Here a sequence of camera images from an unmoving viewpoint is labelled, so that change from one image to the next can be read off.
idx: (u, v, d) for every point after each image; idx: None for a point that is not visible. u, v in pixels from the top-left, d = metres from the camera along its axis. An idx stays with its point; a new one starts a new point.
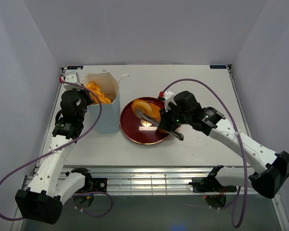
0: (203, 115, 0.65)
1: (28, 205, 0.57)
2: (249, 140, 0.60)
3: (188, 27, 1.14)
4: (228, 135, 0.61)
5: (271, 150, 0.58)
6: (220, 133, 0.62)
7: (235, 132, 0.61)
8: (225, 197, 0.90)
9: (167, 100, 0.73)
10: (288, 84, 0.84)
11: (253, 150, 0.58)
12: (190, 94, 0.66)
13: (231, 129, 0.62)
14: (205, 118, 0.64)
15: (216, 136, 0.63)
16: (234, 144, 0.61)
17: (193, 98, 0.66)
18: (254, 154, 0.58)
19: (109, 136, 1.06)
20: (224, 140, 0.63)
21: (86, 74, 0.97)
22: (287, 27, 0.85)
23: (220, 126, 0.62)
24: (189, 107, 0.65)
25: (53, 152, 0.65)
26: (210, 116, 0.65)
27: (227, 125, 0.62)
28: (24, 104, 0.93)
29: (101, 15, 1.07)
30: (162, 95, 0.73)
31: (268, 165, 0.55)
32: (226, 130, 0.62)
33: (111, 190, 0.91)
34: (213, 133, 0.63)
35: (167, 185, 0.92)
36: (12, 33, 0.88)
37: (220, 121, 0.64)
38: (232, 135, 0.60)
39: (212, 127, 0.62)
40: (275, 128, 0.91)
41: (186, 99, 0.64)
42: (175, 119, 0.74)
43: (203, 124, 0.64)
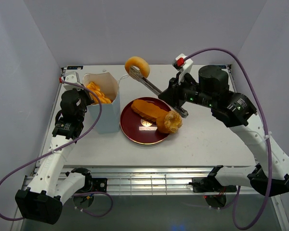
0: (233, 104, 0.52)
1: (28, 205, 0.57)
2: (275, 145, 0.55)
3: (188, 27, 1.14)
4: (256, 136, 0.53)
5: None
6: (248, 131, 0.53)
7: (266, 135, 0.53)
8: (225, 197, 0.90)
9: (185, 69, 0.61)
10: (288, 84, 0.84)
11: (276, 158, 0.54)
12: (223, 73, 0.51)
13: (260, 129, 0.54)
14: (236, 109, 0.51)
15: (242, 132, 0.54)
16: (259, 147, 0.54)
17: (226, 78, 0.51)
18: (276, 162, 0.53)
19: (109, 136, 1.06)
20: (247, 137, 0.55)
21: (86, 74, 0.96)
22: (287, 27, 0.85)
23: (250, 123, 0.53)
24: (217, 90, 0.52)
25: (53, 152, 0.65)
26: (243, 108, 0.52)
27: (256, 123, 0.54)
28: (24, 104, 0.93)
29: (101, 15, 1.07)
30: (181, 62, 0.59)
31: (286, 176, 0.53)
32: (256, 130, 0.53)
33: (111, 191, 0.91)
34: (240, 128, 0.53)
35: (167, 185, 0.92)
36: (12, 33, 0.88)
37: (250, 116, 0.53)
38: (261, 139, 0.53)
39: (243, 124, 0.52)
40: (275, 128, 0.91)
41: (218, 81, 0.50)
42: (189, 98, 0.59)
43: (230, 115, 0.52)
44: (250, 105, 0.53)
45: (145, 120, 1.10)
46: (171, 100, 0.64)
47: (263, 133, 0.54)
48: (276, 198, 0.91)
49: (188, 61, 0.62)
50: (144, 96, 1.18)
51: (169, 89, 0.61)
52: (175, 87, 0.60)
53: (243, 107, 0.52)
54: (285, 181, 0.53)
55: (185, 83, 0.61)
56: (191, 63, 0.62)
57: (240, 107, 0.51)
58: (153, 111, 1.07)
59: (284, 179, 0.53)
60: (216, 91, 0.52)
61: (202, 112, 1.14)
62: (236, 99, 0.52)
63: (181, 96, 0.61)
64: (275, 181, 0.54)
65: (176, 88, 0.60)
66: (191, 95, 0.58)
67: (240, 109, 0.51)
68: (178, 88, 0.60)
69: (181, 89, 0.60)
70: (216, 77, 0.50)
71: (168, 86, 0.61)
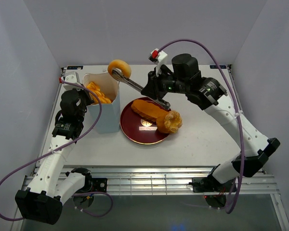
0: (203, 86, 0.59)
1: (28, 206, 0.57)
2: (247, 122, 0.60)
3: (188, 27, 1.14)
4: (228, 115, 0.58)
5: (264, 135, 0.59)
6: (219, 111, 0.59)
7: (236, 113, 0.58)
8: (225, 197, 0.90)
9: (160, 61, 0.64)
10: (288, 84, 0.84)
11: (248, 134, 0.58)
12: (193, 60, 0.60)
13: (231, 108, 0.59)
14: (206, 90, 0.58)
15: (214, 112, 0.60)
16: (231, 125, 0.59)
17: (194, 64, 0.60)
18: (249, 138, 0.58)
19: (109, 136, 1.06)
20: (220, 118, 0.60)
21: (86, 74, 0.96)
22: (287, 27, 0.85)
23: (220, 104, 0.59)
24: (189, 74, 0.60)
25: (53, 152, 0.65)
26: (213, 89, 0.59)
27: (227, 104, 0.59)
28: (24, 104, 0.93)
29: (101, 15, 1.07)
30: (155, 55, 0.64)
31: (259, 151, 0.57)
32: (226, 109, 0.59)
33: (111, 190, 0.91)
34: (212, 109, 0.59)
35: (167, 185, 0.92)
36: (12, 33, 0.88)
37: (221, 97, 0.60)
38: (232, 116, 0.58)
39: (213, 104, 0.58)
40: (275, 128, 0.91)
41: (188, 65, 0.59)
42: (167, 87, 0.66)
43: (202, 97, 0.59)
44: (220, 87, 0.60)
45: (145, 120, 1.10)
46: (152, 92, 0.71)
47: (233, 112, 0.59)
48: (276, 198, 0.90)
49: (163, 53, 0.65)
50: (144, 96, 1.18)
51: (149, 81, 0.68)
52: (153, 79, 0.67)
53: (213, 89, 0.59)
54: (258, 156, 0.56)
55: (162, 75, 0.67)
56: (166, 55, 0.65)
57: (209, 88, 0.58)
58: (153, 111, 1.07)
59: (257, 154, 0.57)
60: (188, 76, 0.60)
61: (202, 112, 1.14)
62: (206, 83, 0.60)
63: (160, 86, 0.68)
64: (250, 158, 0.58)
65: (154, 79, 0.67)
66: (169, 84, 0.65)
67: (209, 90, 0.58)
68: (157, 78, 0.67)
69: (159, 80, 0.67)
70: (186, 62, 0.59)
71: (148, 79, 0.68)
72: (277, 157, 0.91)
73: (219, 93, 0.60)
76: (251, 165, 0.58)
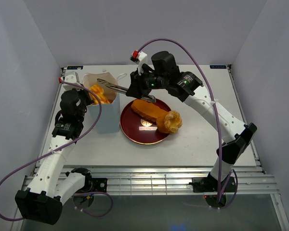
0: (180, 80, 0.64)
1: (28, 206, 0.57)
2: (223, 110, 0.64)
3: (189, 27, 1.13)
4: (204, 104, 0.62)
5: (241, 121, 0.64)
6: (196, 101, 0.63)
7: (212, 101, 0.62)
8: (224, 197, 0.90)
9: (141, 61, 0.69)
10: (288, 84, 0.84)
11: (225, 121, 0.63)
12: (170, 56, 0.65)
13: (207, 97, 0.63)
14: (182, 83, 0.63)
15: (192, 103, 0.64)
16: (209, 113, 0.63)
17: (172, 59, 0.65)
18: (226, 124, 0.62)
19: (110, 136, 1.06)
20: (198, 108, 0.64)
21: (86, 74, 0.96)
22: (287, 27, 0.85)
23: (197, 94, 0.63)
24: (167, 70, 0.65)
25: (53, 152, 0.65)
26: (189, 82, 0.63)
27: (203, 94, 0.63)
28: (24, 104, 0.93)
29: (101, 15, 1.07)
30: (136, 55, 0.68)
31: (236, 135, 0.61)
32: (203, 98, 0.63)
33: (111, 190, 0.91)
34: (190, 100, 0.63)
35: (167, 185, 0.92)
36: (13, 33, 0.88)
37: (197, 88, 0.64)
38: (208, 105, 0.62)
39: (190, 95, 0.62)
40: (275, 128, 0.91)
41: (164, 61, 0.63)
42: (150, 83, 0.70)
43: (179, 89, 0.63)
44: (197, 79, 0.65)
45: (145, 120, 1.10)
46: (137, 91, 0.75)
47: (209, 100, 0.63)
48: (277, 198, 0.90)
49: (143, 53, 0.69)
50: None
51: (132, 80, 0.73)
52: (135, 78, 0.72)
53: (190, 81, 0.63)
54: (236, 140, 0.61)
55: (144, 73, 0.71)
56: (145, 55, 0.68)
57: (186, 81, 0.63)
58: (153, 111, 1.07)
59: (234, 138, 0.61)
60: (166, 70, 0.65)
61: None
62: (183, 77, 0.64)
63: (144, 83, 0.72)
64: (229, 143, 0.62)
65: (137, 78, 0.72)
66: (151, 81, 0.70)
67: (186, 83, 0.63)
68: (139, 76, 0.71)
69: (142, 78, 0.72)
70: (163, 58, 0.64)
71: (131, 78, 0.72)
72: (277, 157, 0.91)
73: (196, 84, 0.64)
76: (230, 149, 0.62)
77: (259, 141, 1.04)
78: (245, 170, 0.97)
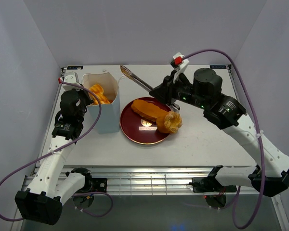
0: (223, 106, 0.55)
1: (28, 207, 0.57)
2: (268, 142, 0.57)
3: (189, 27, 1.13)
4: (248, 135, 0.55)
5: (286, 155, 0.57)
6: (240, 132, 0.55)
7: (257, 134, 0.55)
8: (224, 197, 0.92)
9: (182, 68, 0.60)
10: (288, 84, 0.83)
11: (270, 155, 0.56)
12: (217, 77, 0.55)
13: (252, 128, 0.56)
14: (226, 111, 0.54)
15: (233, 133, 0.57)
16: (252, 146, 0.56)
17: (219, 82, 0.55)
18: (271, 160, 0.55)
19: (110, 136, 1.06)
20: (240, 138, 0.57)
21: (85, 74, 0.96)
22: (287, 27, 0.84)
23: (241, 123, 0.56)
24: (211, 93, 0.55)
25: (53, 153, 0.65)
26: (231, 109, 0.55)
27: (248, 123, 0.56)
28: (24, 104, 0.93)
29: (101, 15, 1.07)
30: (178, 60, 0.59)
31: (282, 173, 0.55)
32: (246, 129, 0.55)
33: (111, 190, 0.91)
34: (232, 130, 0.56)
35: (167, 185, 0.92)
36: (12, 33, 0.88)
37: (240, 117, 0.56)
38: (253, 137, 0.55)
39: (233, 125, 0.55)
40: (275, 129, 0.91)
41: (212, 84, 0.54)
42: (181, 96, 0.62)
43: (221, 118, 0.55)
44: (240, 107, 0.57)
45: (145, 120, 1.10)
46: (164, 98, 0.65)
47: (254, 132, 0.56)
48: (276, 198, 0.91)
49: (185, 60, 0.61)
50: (144, 96, 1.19)
51: (164, 86, 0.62)
52: (169, 86, 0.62)
53: (232, 109, 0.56)
54: (282, 178, 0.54)
55: (178, 83, 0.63)
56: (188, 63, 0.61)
57: (229, 109, 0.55)
58: (153, 111, 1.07)
59: (281, 176, 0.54)
60: (209, 95, 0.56)
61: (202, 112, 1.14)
62: (225, 102, 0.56)
63: (174, 94, 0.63)
64: (272, 179, 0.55)
65: (170, 86, 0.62)
66: (184, 94, 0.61)
67: (229, 110, 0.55)
68: (173, 86, 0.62)
69: (174, 88, 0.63)
70: (210, 81, 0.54)
71: (163, 83, 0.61)
72: None
73: (239, 112, 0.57)
76: (273, 186, 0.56)
77: None
78: None
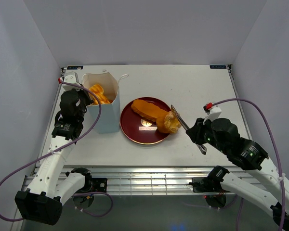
0: (244, 150, 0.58)
1: (28, 206, 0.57)
2: None
3: (189, 26, 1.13)
4: (271, 179, 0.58)
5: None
6: (262, 175, 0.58)
7: (280, 177, 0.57)
8: (225, 197, 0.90)
9: (211, 113, 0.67)
10: None
11: None
12: (233, 125, 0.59)
13: (274, 172, 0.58)
14: (248, 155, 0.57)
15: (256, 175, 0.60)
16: (275, 188, 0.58)
17: (236, 129, 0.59)
18: None
19: (110, 136, 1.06)
20: (263, 180, 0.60)
21: (85, 74, 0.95)
22: (288, 26, 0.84)
23: (263, 167, 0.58)
24: (229, 139, 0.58)
25: (53, 153, 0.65)
26: (254, 153, 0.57)
27: (270, 167, 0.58)
28: (23, 103, 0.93)
29: (100, 14, 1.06)
30: (209, 106, 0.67)
31: None
32: (269, 172, 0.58)
33: (111, 191, 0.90)
34: (256, 173, 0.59)
35: (167, 185, 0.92)
36: (12, 32, 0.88)
37: (263, 160, 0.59)
38: (276, 181, 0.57)
39: (256, 169, 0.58)
40: (276, 128, 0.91)
41: (227, 132, 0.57)
42: (206, 137, 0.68)
43: (245, 161, 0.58)
44: (262, 149, 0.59)
45: (145, 120, 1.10)
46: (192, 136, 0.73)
47: (277, 175, 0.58)
48: None
49: (219, 108, 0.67)
50: (144, 96, 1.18)
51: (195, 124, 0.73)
52: (199, 125, 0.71)
53: (255, 153, 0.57)
54: None
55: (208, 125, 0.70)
56: (219, 110, 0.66)
57: (251, 153, 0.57)
58: (152, 111, 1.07)
59: None
60: (229, 140, 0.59)
61: (202, 112, 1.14)
62: (248, 146, 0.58)
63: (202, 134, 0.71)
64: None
65: (199, 125, 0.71)
66: (209, 135, 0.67)
67: (252, 155, 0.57)
68: (202, 126, 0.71)
69: (203, 128, 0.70)
70: (226, 129, 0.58)
71: (195, 122, 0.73)
72: None
73: (261, 155, 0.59)
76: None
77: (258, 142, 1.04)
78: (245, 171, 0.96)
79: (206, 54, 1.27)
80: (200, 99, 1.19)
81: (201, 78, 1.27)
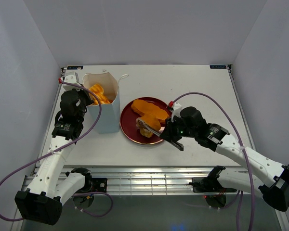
0: (207, 131, 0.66)
1: (28, 206, 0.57)
2: (255, 153, 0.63)
3: (189, 26, 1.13)
4: (234, 150, 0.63)
5: (277, 162, 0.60)
6: (226, 148, 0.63)
7: (241, 146, 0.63)
8: (224, 197, 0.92)
9: (176, 110, 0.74)
10: None
11: (259, 164, 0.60)
12: (197, 110, 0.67)
13: (236, 144, 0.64)
14: (210, 134, 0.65)
15: (223, 151, 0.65)
16: (240, 159, 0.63)
17: (199, 114, 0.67)
18: (261, 168, 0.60)
19: (110, 136, 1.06)
20: (229, 155, 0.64)
21: (85, 74, 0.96)
22: (288, 26, 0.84)
23: (225, 141, 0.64)
24: (195, 123, 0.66)
25: (53, 153, 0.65)
26: (215, 132, 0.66)
27: (232, 140, 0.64)
28: (23, 104, 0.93)
29: (101, 14, 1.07)
30: (171, 104, 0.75)
31: (275, 178, 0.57)
32: (231, 145, 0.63)
33: (111, 191, 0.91)
34: (219, 148, 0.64)
35: (168, 185, 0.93)
36: (12, 33, 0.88)
37: (224, 136, 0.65)
38: (238, 150, 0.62)
39: (218, 144, 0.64)
40: (276, 129, 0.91)
41: (192, 117, 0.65)
42: (179, 131, 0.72)
43: (209, 141, 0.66)
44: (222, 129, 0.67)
45: None
46: (168, 134, 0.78)
47: (239, 146, 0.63)
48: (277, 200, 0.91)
49: (179, 104, 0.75)
50: (144, 96, 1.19)
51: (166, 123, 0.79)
52: (168, 123, 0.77)
53: (216, 132, 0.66)
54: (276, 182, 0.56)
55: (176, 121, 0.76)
56: (180, 107, 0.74)
57: (212, 132, 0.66)
58: (153, 111, 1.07)
59: (275, 181, 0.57)
60: (194, 124, 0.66)
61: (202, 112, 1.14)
62: (210, 128, 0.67)
63: (174, 130, 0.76)
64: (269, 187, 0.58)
65: (169, 122, 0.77)
66: (181, 128, 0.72)
67: (213, 133, 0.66)
68: (171, 123, 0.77)
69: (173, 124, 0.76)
70: (191, 114, 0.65)
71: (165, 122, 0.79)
72: (275, 157, 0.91)
73: (223, 134, 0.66)
76: (274, 195, 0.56)
77: (258, 142, 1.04)
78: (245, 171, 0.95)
79: (206, 54, 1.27)
80: (200, 99, 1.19)
81: (201, 78, 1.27)
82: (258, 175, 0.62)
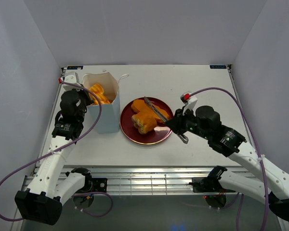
0: (223, 136, 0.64)
1: (28, 206, 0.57)
2: (272, 166, 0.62)
3: (189, 26, 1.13)
4: (250, 160, 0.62)
5: None
6: (241, 157, 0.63)
7: (259, 158, 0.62)
8: (225, 197, 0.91)
9: (189, 105, 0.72)
10: None
11: (276, 177, 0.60)
12: (216, 113, 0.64)
13: (253, 153, 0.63)
14: (225, 140, 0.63)
15: (238, 159, 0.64)
16: (256, 169, 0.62)
17: (218, 117, 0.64)
18: (277, 182, 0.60)
19: (110, 136, 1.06)
20: (245, 163, 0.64)
21: (85, 74, 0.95)
22: (288, 26, 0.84)
23: (242, 150, 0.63)
24: (212, 127, 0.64)
25: (53, 153, 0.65)
26: (231, 138, 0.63)
27: (248, 149, 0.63)
28: (23, 104, 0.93)
29: (101, 15, 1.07)
30: (187, 97, 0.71)
31: None
32: (248, 154, 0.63)
33: (111, 191, 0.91)
34: (235, 156, 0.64)
35: (167, 185, 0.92)
36: (12, 33, 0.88)
37: (241, 143, 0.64)
38: (256, 161, 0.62)
39: (234, 151, 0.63)
40: (276, 129, 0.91)
41: (211, 121, 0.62)
42: (189, 127, 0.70)
43: (223, 147, 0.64)
44: (239, 134, 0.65)
45: None
46: (175, 127, 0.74)
47: (256, 157, 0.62)
48: None
49: (194, 97, 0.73)
50: (144, 96, 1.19)
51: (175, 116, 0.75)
52: (179, 117, 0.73)
53: (232, 137, 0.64)
54: None
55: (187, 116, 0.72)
56: (195, 100, 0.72)
57: (229, 137, 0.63)
58: (153, 111, 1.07)
59: None
60: (211, 127, 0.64)
61: None
62: (226, 132, 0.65)
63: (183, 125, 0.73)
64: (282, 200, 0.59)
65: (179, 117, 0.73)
66: (191, 124, 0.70)
67: (229, 139, 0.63)
68: (182, 117, 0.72)
69: (183, 119, 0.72)
70: (210, 117, 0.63)
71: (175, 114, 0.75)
72: (275, 157, 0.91)
73: (239, 140, 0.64)
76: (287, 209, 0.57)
77: (258, 142, 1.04)
78: (245, 171, 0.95)
79: (206, 54, 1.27)
80: (200, 99, 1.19)
81: (201, 78, 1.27)
82: (272, 187, 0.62)
